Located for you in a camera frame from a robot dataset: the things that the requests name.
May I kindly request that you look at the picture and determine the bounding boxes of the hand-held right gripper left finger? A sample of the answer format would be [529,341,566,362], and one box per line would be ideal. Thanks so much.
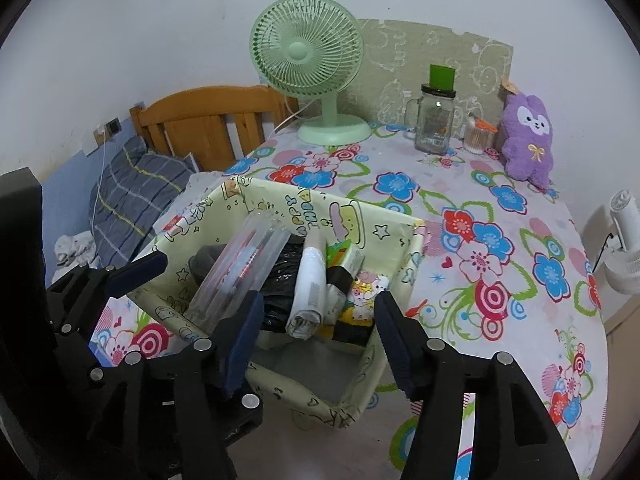
[87,291,265,480]

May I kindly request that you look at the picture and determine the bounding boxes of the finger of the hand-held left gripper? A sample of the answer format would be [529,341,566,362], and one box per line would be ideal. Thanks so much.
[45,251,169,342]
[225,392,264,441]

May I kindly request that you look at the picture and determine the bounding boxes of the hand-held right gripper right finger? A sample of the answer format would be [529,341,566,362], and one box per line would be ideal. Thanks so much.
[374,291,583,480]

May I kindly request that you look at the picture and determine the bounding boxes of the yellow black tissue pack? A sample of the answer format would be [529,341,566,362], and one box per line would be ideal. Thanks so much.
[320,319,377,347]

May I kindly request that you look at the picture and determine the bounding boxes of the cartoon tissue pack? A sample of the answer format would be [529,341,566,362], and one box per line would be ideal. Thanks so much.
[345,270,392,322]

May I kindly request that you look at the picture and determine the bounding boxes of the grey knit gloves pair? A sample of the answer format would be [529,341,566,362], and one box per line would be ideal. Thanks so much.
[189,244,232,283]

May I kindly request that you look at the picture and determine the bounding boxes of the clear plastic tube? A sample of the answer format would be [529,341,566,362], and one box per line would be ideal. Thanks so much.
[184,211,292,332]

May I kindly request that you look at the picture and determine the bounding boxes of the white plastic bag roll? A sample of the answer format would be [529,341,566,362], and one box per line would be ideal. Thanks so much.
[285,230,329,342]

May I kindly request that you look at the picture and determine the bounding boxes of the black plastic bag roll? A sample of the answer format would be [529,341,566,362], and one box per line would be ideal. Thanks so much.
[257,245,307,333]

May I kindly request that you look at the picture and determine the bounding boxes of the yellow printed storage box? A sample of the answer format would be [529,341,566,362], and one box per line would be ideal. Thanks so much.
[127,176,426,431]

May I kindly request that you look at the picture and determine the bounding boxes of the white crumpled cloth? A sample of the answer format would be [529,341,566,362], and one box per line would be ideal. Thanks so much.
[52,232,101,268]

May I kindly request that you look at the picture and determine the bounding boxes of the grey plaid pillow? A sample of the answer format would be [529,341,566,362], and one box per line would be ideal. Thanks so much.
[89,136,193,267]

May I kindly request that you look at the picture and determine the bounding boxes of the white quilt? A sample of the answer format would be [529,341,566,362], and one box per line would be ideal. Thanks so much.
[185,171,226,196]

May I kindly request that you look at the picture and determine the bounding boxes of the floral tablecloth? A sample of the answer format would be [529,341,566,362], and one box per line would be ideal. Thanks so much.
[90,120,608,480]

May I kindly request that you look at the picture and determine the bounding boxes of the wooden bed headboard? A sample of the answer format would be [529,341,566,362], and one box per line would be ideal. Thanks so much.
[130,85,300,173]

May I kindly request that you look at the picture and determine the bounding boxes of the cotton swab jar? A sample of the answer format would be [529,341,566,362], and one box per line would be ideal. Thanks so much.
[465,116,498,157]

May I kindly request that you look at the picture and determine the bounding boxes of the glass mug jar green lid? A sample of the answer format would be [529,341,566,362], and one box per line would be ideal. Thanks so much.
[402,64,457,156]

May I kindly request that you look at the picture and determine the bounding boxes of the purple plush rabbit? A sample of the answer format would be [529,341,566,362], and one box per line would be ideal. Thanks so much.
[499,82,556,191]

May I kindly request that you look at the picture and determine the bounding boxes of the white standing fan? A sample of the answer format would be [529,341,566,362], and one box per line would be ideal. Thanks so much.
[582,190,640,293]

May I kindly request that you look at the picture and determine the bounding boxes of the green desk fan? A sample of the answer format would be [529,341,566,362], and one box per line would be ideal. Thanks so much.
[250,0,373,147]

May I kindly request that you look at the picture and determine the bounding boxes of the green printed board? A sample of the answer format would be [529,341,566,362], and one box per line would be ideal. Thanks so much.
[356,19,515,141]

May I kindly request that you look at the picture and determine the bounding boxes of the white charging cable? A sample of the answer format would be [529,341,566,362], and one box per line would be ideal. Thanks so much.
[96,132,107,201]

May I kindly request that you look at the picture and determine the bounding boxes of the white fan cord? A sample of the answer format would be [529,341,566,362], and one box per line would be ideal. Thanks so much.
[272,100,321,136]

